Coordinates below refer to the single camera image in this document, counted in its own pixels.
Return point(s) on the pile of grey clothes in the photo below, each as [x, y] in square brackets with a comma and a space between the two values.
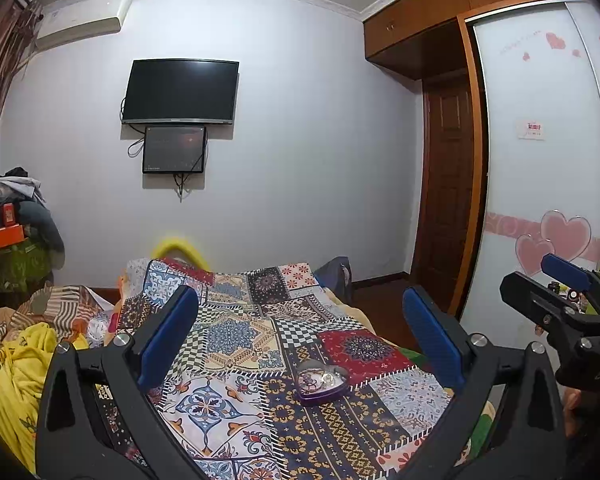
[37, 217]

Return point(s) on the green patterned cloth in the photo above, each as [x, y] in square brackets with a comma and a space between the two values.
[17, 270]

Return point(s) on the orange box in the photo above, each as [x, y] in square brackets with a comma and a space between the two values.
[7, 236]

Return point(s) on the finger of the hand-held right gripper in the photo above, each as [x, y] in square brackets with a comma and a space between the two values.
[527, 297]
[565, 269]

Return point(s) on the wall-mounted black television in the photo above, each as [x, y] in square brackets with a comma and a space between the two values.
[180, 91]

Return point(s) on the small black wall monitor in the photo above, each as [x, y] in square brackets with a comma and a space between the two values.
[174, 149]

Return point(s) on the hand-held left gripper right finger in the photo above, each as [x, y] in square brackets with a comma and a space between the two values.
[432, 340]

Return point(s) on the striped brown curtain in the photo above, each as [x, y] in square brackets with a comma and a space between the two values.
[2, 70]

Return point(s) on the patchwork printed blanket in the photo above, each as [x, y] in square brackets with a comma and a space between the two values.
[300, 320]

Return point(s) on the small red box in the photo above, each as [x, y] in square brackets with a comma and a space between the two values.
[9, 213]

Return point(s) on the heart-shaped purple tin box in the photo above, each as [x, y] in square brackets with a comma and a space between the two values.
[325, 396]

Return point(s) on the wooden overhead cabinets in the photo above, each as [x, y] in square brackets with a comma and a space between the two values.
[420, 20]

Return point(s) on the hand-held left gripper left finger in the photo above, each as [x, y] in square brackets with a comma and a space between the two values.
[167, 340]

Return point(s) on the striped brown cloth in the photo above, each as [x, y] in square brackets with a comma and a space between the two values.
[65, 305]

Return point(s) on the dark blue bag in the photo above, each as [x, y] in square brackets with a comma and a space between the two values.
[332, 275]

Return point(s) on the white air conditioner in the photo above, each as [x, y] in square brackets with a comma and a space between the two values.
[82, 20]

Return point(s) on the yellow blanket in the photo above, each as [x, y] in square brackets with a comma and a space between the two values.
[15, 385]

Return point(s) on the white and red sticker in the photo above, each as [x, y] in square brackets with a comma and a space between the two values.
[531, 130]

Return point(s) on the brown wooden door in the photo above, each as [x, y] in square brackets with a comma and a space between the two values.
[447, 190]

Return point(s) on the yellow hoop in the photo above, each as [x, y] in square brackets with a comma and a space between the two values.
[177, 246]

